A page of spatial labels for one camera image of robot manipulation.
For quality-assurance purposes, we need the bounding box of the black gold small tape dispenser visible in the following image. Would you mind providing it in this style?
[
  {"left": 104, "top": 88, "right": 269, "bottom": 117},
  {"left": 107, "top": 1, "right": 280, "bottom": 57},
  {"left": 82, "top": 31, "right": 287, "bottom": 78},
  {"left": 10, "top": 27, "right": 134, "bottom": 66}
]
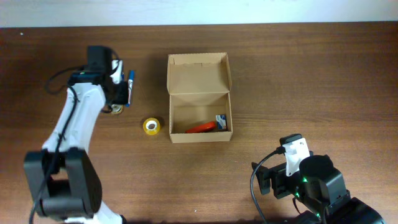
[{"left": 111, "top": 104, "right": 124, "bottom": 115}]

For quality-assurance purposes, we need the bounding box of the red stapler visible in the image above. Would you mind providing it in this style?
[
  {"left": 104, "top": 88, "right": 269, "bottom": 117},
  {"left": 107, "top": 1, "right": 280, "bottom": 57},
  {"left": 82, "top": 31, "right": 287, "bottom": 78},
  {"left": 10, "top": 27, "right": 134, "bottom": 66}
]
[{"left": 185, "top": 121, "right": 216, "bottom": 134}]

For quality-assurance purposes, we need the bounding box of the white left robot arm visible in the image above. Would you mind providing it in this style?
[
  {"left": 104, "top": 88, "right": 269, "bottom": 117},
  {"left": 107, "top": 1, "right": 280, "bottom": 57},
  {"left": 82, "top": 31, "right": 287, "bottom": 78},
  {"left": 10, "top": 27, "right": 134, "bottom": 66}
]
[{"left": 24, "top": 45, "right": 128, "bottom": 223}]

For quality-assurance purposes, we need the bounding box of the white blue staples box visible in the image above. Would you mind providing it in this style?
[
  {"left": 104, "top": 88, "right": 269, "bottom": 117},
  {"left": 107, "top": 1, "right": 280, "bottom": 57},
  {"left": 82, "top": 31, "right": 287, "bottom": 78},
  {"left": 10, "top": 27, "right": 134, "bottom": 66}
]
[{"left": 216, "top": 114, "right": 227, "bottom": 131}]

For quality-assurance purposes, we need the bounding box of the yellow clear tape roll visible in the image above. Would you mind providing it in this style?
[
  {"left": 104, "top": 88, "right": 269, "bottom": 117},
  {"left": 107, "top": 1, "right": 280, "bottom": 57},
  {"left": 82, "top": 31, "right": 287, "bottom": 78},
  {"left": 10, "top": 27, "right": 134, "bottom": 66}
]
[{"left": 142, "top": 118, "right": 161, "bottom": 136}]

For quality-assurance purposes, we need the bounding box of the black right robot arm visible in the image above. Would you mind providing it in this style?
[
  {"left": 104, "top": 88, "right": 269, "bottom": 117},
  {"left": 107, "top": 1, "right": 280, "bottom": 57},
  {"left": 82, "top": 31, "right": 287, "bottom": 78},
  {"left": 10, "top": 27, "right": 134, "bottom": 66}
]
[{"left": 250, "top": 155, "right": 386, "bottom": 224}]

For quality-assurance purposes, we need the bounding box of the brown cardboard box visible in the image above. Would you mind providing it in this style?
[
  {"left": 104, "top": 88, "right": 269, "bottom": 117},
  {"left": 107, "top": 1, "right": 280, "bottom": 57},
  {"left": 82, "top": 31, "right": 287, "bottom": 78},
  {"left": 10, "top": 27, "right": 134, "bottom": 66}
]
[{"left": 167, "top": 52, "right": 233, "bottom": 143}]

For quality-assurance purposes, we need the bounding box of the blue whiteboard marker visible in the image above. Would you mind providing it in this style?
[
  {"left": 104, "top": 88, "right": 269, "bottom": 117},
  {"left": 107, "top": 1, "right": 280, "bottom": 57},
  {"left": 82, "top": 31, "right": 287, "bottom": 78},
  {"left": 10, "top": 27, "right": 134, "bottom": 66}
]
[{"left": 126, "top": 70, "right": 135, "bottom": 107}]

